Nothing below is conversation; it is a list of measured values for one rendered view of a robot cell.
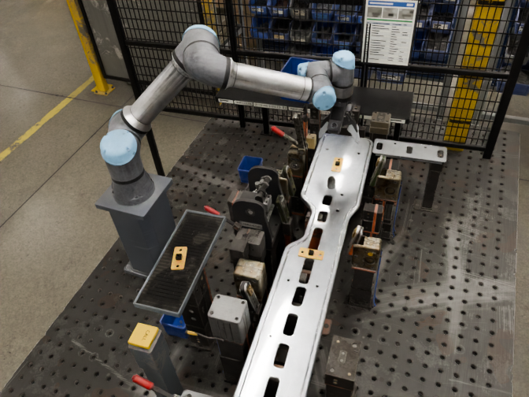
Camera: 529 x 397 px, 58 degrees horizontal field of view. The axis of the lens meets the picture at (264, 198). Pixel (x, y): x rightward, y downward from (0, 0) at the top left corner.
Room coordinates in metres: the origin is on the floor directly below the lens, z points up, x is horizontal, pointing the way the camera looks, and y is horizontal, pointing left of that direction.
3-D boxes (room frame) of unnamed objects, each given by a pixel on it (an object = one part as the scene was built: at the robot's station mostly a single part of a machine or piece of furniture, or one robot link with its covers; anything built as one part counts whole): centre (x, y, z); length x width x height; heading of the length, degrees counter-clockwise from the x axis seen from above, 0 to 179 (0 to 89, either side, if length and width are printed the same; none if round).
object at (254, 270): (0.92, 0.06, 0.89); 0.13 x 0.11 x 0.38; 69
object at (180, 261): (0.91, 0.27, 1.17); 0.08 x 0.04 x 0.01; 175
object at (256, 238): (1.05, 0.06, 0.89); 0.13 x 0.11 x 0.38; 69
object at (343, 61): (1.47, -0.31, 1.41); 0.09 x 0.08 x 0.11; 93
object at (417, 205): (1.46, -0.71, 0.84); 0.11 x 0.06 x 0.29; 69
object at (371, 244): (1.01, -0.32, 0.87); 0.12 x 0.09 x 0.35; 69
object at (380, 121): (1.66, -0.52, 0.88); 0.08 x 0.08 x 0.36; 69
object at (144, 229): (1.29, 0.47, 0.90); 0.21 x 0.21 x 0.40; 65
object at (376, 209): (1.21, -0.39, 0.84); 0.11 x 0.08 x 0.29; 69
